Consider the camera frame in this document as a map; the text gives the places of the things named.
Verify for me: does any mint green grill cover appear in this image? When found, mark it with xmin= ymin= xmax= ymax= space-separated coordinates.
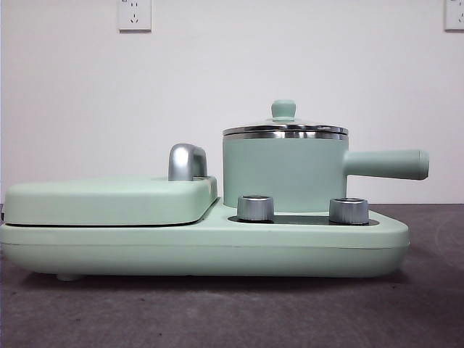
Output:
xmin=3 ymin=143 xmax=219 ymax=227

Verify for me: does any mint green pot with handle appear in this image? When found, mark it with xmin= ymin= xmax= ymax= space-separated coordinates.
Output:
xmin=221 ymin=127 xmax=431 ymax=215

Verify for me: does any glass lid with green knob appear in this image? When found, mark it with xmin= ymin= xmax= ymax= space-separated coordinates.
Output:
xmin=221 ymin=99 xmax=349 ymax=140

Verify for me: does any white wall socket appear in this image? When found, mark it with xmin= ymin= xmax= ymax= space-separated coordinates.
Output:
xmin=118 ymin=0 xmax=152 ymax=33
xmin=444 ymin=0 xmax=464 ymax=32

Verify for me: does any silver control knob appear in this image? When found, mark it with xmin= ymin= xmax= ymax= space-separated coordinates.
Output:
xmin=328 ymin=197 xmax=370 ymax=224
xmin=236 ymin=194 xmax=276 ymax=222

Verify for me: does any mint green cooker base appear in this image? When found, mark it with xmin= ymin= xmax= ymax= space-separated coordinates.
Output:
xmin=0 ymin=197 xmax=411 ymax=282

